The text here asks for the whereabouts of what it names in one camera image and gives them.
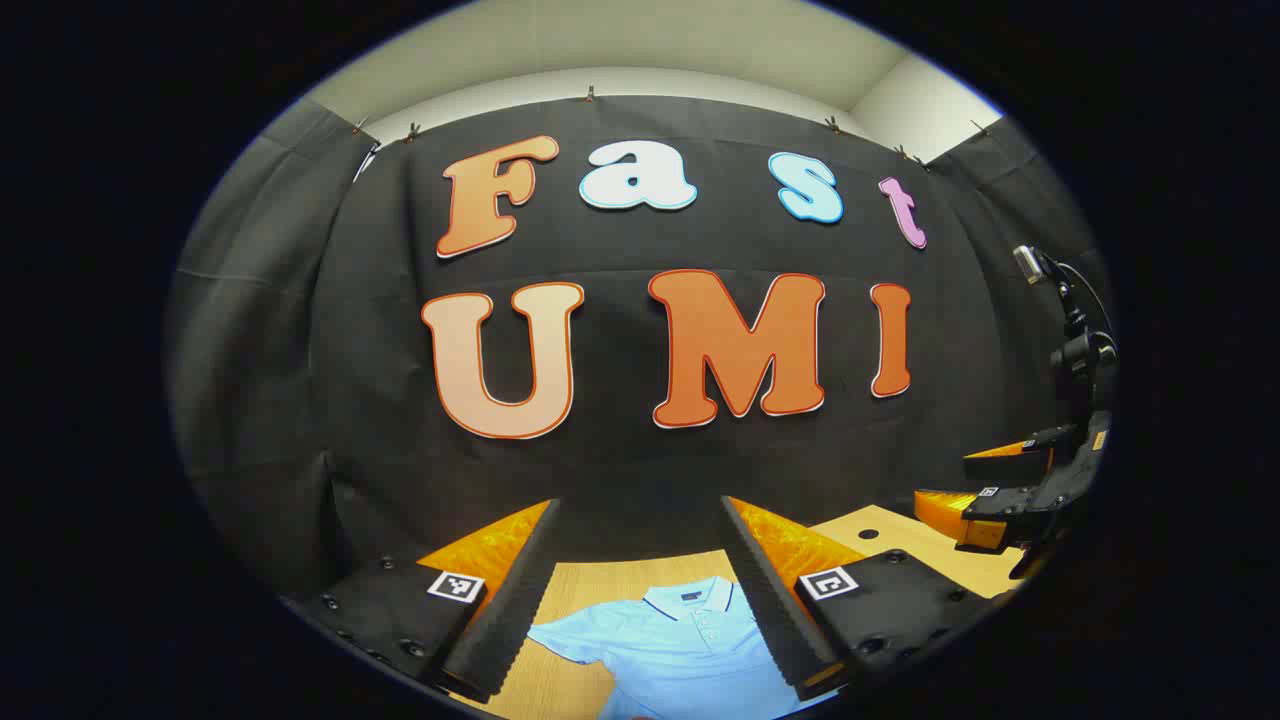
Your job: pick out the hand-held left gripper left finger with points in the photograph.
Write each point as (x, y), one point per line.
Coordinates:
(510, 620)

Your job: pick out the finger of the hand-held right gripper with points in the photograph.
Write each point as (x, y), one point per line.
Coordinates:
(1010, 505)
(1045, 450)

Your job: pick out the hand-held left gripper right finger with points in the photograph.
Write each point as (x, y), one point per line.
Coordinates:
(775, 610)

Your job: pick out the light blue T-shirt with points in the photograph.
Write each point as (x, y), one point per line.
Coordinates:
(680, 660)

